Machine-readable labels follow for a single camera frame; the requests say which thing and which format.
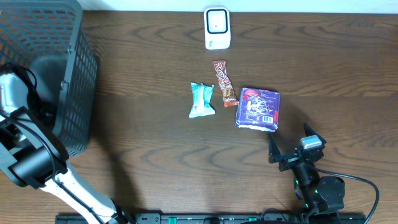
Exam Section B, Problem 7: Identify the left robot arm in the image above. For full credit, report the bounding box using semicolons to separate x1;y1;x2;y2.
1;62;135;223

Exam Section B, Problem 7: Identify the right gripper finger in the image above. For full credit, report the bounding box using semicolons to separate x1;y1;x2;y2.
268;133;281;164
303;123;326;144

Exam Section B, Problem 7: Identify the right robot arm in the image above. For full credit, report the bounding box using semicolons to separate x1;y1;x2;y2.
268;124;345;223

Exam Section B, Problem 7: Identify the dark grey plastic basket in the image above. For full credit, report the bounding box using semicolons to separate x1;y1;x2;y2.
1;0;98;157

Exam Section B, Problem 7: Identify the purple tissue pack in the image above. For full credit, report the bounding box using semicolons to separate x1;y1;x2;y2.
235;88;280;133

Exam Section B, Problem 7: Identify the mint green snack packet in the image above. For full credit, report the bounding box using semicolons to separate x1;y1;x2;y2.
189;83;216;118

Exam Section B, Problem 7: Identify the black mounting rail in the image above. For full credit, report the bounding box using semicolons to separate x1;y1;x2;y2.
55;212;367;224

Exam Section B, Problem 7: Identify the white barcode scanner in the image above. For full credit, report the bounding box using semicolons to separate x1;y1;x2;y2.
203;7;231;50

